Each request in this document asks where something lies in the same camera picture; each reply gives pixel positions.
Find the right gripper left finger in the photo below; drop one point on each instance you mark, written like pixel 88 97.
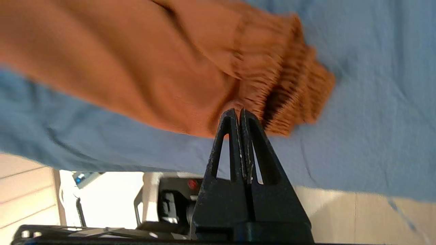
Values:
pixel 221 204

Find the black robot chassis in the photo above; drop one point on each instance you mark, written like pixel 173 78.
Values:
pixel 177 207

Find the small grey blue box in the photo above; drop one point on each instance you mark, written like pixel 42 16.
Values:
pixel 81 177

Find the blue bed sheet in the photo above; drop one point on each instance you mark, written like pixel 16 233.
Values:
pixel 374 102

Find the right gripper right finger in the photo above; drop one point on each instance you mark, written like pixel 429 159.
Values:
pixel 282 204

